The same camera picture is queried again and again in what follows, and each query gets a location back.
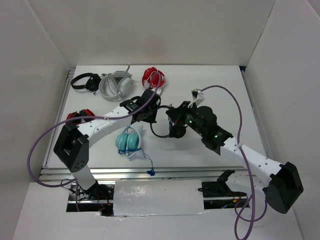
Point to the teal white headphones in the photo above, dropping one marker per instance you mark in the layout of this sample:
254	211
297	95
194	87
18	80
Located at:
129	144

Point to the black wired headphones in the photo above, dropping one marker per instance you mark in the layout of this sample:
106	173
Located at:
175	115

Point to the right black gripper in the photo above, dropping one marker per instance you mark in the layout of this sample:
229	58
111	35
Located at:
177	114

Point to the red black headphones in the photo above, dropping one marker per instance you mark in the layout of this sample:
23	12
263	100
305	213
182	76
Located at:
74	117

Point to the red wrapped headphones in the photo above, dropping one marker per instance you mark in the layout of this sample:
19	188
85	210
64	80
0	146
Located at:
152	77

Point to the aluminium rail frame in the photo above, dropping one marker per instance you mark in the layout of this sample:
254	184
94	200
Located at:
108	174

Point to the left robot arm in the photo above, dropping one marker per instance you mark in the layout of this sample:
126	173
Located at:
73	143

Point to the black headphones at back left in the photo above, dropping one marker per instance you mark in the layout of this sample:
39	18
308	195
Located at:
91	85

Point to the grey white headphones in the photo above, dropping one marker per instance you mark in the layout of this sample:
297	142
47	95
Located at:
116	85

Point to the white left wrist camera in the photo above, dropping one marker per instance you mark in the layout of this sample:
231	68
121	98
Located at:
159	91

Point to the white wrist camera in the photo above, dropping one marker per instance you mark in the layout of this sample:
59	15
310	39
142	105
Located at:
159	91
197	97

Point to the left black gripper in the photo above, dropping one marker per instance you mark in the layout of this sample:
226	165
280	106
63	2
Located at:
152	119

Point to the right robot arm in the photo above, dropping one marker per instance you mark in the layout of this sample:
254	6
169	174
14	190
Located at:
279	184

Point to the white foil-covered panel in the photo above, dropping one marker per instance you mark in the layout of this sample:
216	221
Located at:
158	198

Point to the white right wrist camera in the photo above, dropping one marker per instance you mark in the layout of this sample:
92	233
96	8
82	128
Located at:
197	97

